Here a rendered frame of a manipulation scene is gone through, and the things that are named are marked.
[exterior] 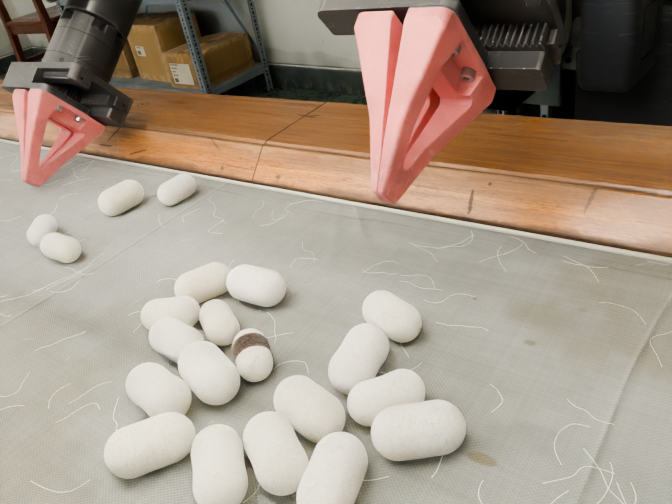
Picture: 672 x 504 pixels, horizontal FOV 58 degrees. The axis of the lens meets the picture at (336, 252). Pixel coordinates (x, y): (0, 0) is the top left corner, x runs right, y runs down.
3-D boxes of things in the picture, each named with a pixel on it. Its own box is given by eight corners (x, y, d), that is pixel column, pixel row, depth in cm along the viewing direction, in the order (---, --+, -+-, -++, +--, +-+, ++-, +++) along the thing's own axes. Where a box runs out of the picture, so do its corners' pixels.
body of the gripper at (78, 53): (67, 82, 49) (100, 1, 50) (1, 79, 55) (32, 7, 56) (129, 120, 55) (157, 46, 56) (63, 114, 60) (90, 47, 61)
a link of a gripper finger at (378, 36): (454, 182, 22) (524, -44, 23) (301, 162, 26) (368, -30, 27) (506, 240, 28) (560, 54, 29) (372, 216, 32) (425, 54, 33)
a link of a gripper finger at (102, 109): (25, 174, 48) (69, 67, 49) (-21, 165, 52) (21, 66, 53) (95, 204, 54) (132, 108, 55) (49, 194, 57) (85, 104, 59)
